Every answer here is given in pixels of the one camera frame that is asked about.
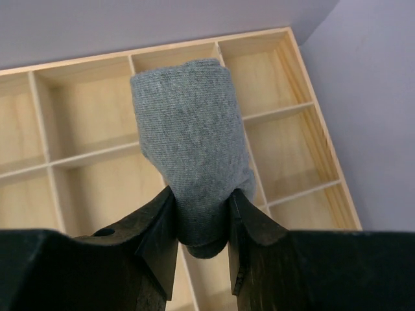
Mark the grey sock with black stripes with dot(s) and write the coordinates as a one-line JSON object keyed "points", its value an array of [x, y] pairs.
{"points": [[191, 129]]}

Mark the wooden compartment tray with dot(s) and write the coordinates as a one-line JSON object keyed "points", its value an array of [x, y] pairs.
{"points": [[70, 157]]}

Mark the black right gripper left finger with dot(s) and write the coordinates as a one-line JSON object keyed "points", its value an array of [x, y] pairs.
{"points": [[128, 265]]}

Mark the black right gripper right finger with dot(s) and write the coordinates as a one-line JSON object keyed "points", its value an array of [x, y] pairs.
{"points": [[273, 268]]}

